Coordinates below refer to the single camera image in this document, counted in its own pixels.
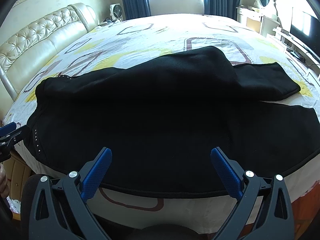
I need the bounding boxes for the black pants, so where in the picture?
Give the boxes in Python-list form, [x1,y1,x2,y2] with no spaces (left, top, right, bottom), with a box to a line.
[24,46,319,199]

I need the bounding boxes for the person's left hand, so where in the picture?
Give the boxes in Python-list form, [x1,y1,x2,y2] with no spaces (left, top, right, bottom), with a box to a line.
[0,164,9,198]

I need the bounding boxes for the cream tufted leather headboard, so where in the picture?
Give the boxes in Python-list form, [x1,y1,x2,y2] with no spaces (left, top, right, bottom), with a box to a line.
[1,3,99,118]

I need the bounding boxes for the patterned white bed sheet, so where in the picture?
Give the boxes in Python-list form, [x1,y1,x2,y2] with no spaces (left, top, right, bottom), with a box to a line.
[1,14,319,233]

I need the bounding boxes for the white tv shelf unit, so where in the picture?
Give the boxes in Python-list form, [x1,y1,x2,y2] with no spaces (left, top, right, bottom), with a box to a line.
[273,27,319,80]

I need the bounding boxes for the white vanity dresser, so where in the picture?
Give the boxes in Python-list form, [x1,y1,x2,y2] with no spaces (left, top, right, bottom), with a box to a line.
[236,6,280,37]

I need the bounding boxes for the black flat television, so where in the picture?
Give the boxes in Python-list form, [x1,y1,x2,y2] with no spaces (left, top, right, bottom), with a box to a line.
[290,8,319,60]

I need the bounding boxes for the white box fan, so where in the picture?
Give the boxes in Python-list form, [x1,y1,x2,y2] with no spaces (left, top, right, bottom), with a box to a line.
[110,3,123,22]

